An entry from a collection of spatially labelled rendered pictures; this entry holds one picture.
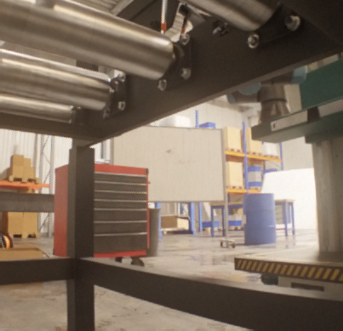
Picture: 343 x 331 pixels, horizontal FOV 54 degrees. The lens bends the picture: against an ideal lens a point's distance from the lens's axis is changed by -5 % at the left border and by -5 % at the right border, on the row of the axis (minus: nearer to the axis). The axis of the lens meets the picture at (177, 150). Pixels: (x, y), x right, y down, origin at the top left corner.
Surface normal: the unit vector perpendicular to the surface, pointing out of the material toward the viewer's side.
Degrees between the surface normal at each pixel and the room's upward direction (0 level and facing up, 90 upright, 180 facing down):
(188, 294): 90
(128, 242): 90
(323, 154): 90
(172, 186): 90
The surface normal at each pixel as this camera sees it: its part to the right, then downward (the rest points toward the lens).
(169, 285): -0.77, -0.11
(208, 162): 0.26, -0.19
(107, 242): 0.64, -0.16
